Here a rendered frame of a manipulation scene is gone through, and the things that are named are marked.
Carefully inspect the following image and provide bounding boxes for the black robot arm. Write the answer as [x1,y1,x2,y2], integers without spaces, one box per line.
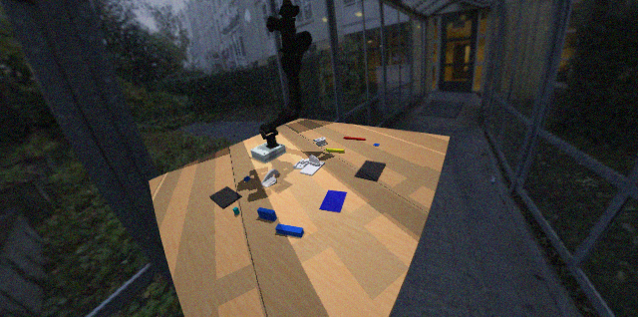
[259,16,312,149]

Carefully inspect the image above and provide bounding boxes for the blue flat square pad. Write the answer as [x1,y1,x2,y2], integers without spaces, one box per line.
[319,189,347,213]

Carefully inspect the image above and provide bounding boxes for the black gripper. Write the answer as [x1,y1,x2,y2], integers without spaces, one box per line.
[278,0,300,36]

